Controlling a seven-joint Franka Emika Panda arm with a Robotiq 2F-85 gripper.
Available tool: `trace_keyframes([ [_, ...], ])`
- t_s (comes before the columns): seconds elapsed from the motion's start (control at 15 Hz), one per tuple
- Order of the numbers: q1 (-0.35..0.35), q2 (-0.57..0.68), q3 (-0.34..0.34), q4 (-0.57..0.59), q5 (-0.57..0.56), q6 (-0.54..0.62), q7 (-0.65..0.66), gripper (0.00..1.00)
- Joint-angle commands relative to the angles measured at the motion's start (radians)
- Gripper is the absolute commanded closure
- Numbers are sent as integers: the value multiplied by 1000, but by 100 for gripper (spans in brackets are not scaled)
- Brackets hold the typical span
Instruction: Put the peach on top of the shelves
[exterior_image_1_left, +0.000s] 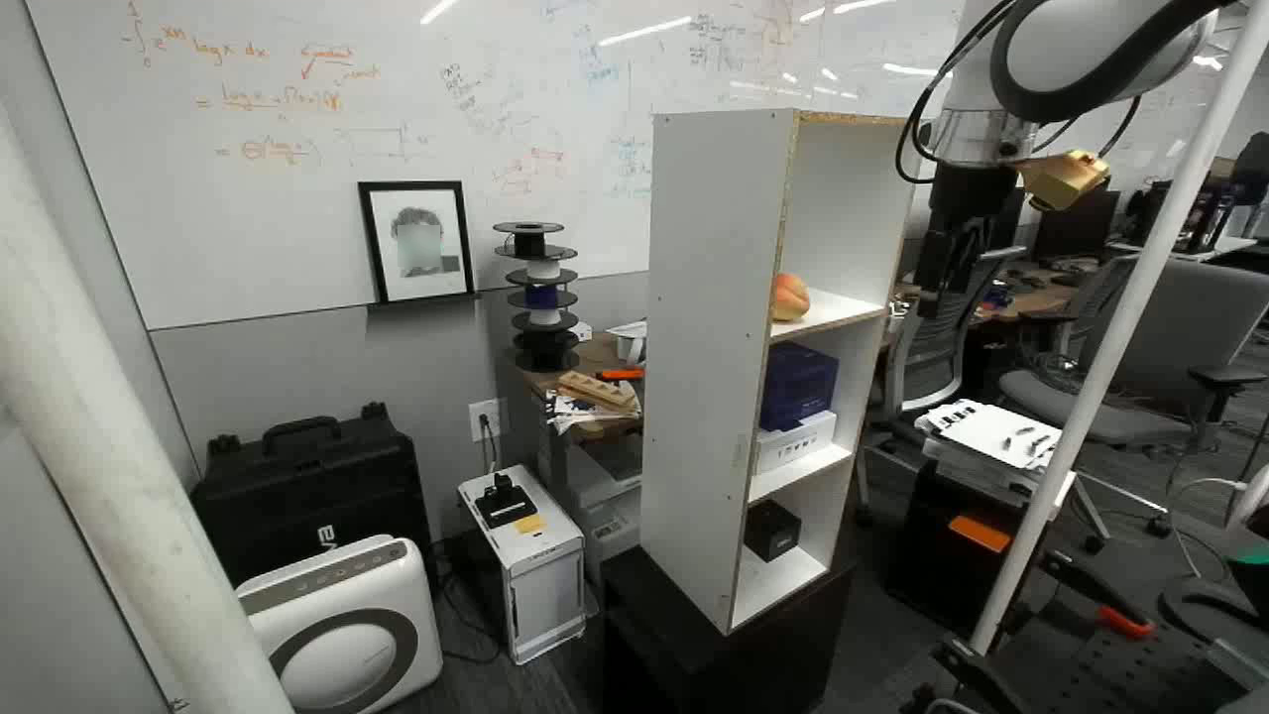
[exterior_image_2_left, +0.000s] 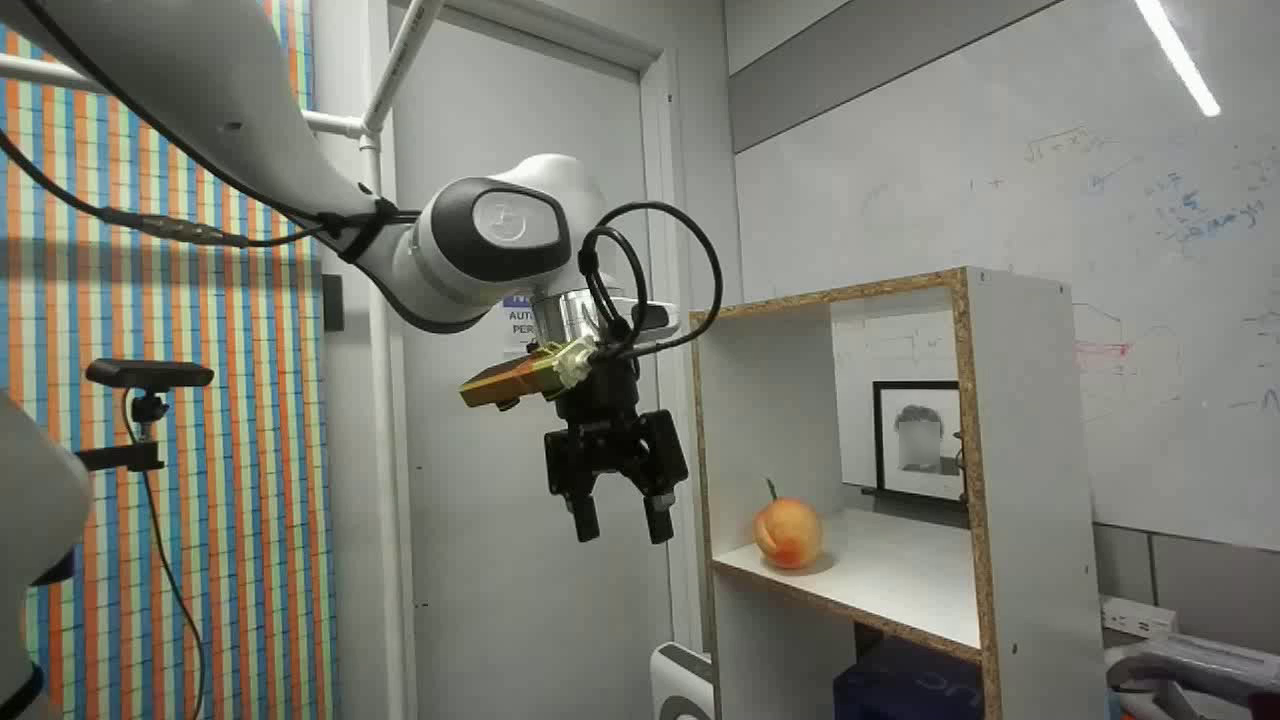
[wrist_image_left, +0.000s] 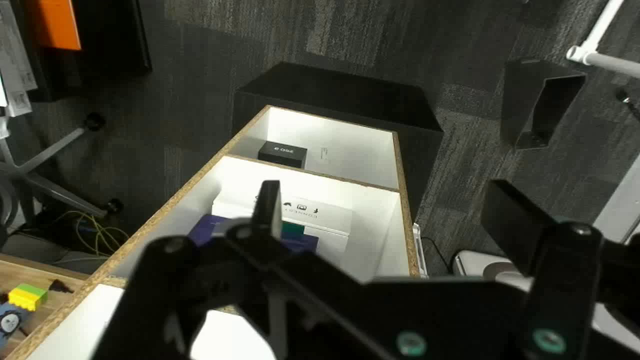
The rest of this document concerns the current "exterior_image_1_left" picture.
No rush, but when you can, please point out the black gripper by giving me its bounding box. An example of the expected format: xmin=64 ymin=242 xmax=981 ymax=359
xmin=926 ymin=164 xmax=1029 ymax=293

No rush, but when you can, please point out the orange peach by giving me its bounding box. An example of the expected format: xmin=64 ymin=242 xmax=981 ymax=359
xmin=770 ymin=271 xmax=814 ymax=325

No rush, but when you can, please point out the gold metallic object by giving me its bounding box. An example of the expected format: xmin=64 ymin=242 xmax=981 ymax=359
xmin=1023 ymin=145 xmax=1113 ymax=212

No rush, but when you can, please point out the black mesh office chair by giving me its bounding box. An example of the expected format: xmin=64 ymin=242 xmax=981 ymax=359
xmin=876 ymin=242 xmax=1027 ymax=421

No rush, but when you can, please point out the thin white pole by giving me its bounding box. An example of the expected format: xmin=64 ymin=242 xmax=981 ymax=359
xmin=966 ymin=0 xmax=1269 ymax=657

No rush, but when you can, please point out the white panel with black marks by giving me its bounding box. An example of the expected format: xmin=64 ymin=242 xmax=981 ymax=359
xmin=912 ymin=391 xmax=1065 ymax=477

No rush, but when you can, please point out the grey office chair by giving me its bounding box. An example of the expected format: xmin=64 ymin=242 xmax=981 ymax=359
xmin=995 ymin=252 xmax=1269 ymax=548

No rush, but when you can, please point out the dark blue box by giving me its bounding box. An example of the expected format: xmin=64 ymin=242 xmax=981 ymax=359
xmin=756 ymin=339 xmax=842 ymax=433

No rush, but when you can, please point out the white flat box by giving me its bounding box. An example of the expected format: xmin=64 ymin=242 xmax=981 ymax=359
xmin=751 ymin=408 xmax=842 ymax=477

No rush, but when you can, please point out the white shelf unit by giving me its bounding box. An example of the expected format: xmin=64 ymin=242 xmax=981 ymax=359
xmin=637 ymin=105 xmax=921 ymax=640

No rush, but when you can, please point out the black box with orange label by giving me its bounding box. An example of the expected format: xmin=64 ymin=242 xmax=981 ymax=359
xmin=908 ymin=458 xmax=1084 ymax=625

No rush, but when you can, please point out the white mug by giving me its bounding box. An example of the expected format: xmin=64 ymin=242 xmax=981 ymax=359
xmin=606 ymin=317 xmax=651 ymax=368

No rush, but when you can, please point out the small black box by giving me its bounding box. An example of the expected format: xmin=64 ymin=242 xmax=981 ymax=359
xmin=741 ymin=497 xmax=805 ymax=564

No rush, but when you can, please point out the cluttered wooden desk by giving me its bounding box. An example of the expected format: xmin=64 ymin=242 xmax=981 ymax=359
xmin=506 ymin=327 xmax=651 ymax=448

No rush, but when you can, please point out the grey filament spool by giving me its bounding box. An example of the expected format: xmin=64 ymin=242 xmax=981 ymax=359
xmin=502 ymin=261 xmax=581 ymax=296

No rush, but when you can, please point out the blue filament spool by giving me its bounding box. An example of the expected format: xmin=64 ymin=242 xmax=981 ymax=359
xmin=506 ymin=288 xmax=581 ymax=334

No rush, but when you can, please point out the small black empty spool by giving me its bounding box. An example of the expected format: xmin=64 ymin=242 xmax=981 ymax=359
xmin=493 ymin=218 xmax=565 ymax=264

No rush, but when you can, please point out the black filament spool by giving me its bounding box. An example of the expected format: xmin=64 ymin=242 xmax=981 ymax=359
xmin=510 ymin=325 xmax=587 ymax=376

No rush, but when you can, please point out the black stand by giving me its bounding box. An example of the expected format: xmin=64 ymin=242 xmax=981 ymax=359
xmin=599 ymin=543 xmax=866 ymax=714

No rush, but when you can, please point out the black joystick device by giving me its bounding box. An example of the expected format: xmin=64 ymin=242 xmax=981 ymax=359
xmin=473 ymin=464 xmax=542 ymax=532

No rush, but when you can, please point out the black framed portrait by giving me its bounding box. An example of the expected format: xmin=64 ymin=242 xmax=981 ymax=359
xmin=353 ymin=179 xmax=480 ymax=310

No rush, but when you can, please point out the white computer case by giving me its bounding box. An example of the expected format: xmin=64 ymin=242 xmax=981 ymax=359
xmin=456 ymin=458 xmax=591 ymax=671

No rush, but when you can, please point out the black hard carrying case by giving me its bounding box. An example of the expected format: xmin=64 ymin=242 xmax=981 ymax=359
xmin=191 ymin=399 xmax=433 ymax=585

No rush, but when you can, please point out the white air purifier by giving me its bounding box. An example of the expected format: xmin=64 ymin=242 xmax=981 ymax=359
xmin=235 ymin=532 xmax=448 ymax=714

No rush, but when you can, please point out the thick white pole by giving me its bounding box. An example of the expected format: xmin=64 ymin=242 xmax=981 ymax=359
xmin=0 ymin=111 xmax=296 ymax=714

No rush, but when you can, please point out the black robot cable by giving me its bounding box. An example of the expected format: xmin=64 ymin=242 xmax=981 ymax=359
xmin=891 ymin=0 xmax=1154 ymax=189

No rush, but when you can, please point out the orange handled tool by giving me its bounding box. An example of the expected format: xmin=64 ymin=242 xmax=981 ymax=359
xmin=1035 ymin=548 xmax=1163 ymax=647

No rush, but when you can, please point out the white wall outlet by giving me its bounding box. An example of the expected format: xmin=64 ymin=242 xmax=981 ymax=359
xmin=464 ymin=398 xmax=506 ymax=444

